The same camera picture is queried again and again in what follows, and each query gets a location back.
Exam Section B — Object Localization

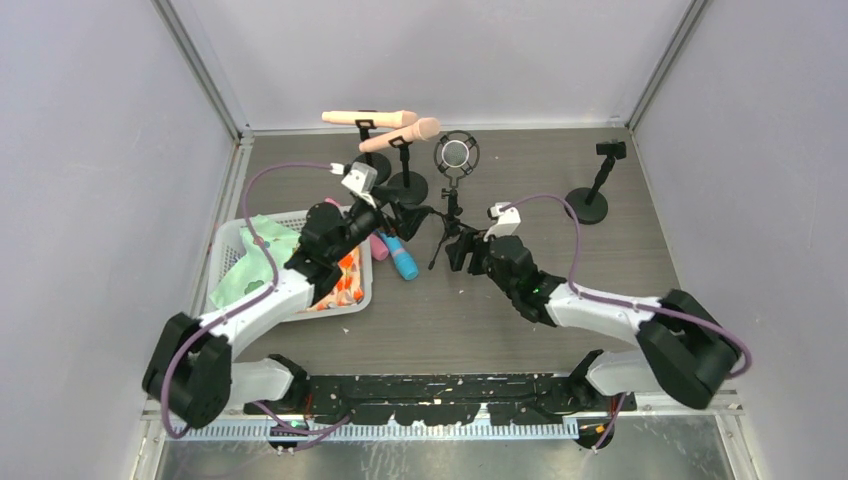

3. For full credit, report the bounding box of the black tripod shock mount stand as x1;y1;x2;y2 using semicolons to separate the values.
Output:
428;130;480;270

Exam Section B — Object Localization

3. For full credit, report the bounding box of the blue toy microphone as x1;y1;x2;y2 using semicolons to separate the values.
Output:
380;233;419;281

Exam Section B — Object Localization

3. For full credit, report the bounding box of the black round base clip stand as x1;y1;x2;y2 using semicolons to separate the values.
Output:
354;119;392;185

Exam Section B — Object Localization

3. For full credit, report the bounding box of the beige microphone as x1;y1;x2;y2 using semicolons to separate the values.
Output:
358;117;441;153
321;110;419;130

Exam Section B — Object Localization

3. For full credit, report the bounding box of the black glitter microphone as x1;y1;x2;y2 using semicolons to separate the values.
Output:
441;140;470;168

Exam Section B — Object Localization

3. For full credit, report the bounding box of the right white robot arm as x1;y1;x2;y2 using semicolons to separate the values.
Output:
445;233;743;410

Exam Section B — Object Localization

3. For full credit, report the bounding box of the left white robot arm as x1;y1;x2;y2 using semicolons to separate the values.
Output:
142;199;434;439

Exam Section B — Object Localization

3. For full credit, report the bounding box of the pink toy microphone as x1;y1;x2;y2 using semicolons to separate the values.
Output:
324;197;389;261

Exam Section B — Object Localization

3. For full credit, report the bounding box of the orange patterned cloth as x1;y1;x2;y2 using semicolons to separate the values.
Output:
309;247;364;312

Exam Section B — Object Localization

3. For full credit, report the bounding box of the green patterned cloth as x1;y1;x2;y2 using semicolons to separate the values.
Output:
207;215;299;308

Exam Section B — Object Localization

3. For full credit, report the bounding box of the white plastic basket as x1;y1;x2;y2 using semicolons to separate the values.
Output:
206;210;373;321

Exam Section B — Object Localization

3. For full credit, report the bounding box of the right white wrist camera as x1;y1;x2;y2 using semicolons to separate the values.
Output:
483;202;521;241

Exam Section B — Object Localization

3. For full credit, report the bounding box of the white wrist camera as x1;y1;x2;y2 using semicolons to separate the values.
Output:
330;162;377;203
483;202;521;241

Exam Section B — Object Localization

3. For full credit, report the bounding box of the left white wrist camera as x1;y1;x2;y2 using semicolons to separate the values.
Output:
330;162;377;203

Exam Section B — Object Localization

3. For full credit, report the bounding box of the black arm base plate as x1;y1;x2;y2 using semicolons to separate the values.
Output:
262;373;636;426

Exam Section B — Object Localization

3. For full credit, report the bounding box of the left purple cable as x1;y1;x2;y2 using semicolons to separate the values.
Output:
158;161;356;453

